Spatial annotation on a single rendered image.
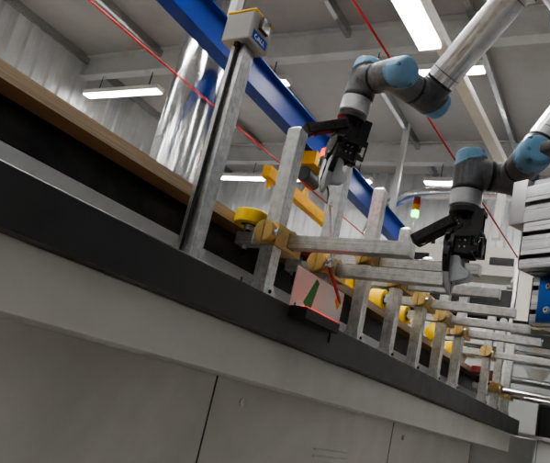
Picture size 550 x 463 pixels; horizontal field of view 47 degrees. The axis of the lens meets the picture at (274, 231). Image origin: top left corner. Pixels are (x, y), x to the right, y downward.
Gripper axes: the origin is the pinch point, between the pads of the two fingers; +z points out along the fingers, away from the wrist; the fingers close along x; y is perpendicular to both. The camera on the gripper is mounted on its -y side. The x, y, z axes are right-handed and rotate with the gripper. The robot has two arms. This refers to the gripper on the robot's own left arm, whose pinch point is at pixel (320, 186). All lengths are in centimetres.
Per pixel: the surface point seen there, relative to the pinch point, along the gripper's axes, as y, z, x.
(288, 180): -9.9, 4.0, -8.4
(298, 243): -3.4, 17.0, -9.7
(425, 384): 75, 35, 58
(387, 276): 22.8, 15.0, -1.7
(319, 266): 7.6, 17.8, 5.1
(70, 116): -56, 14, -29
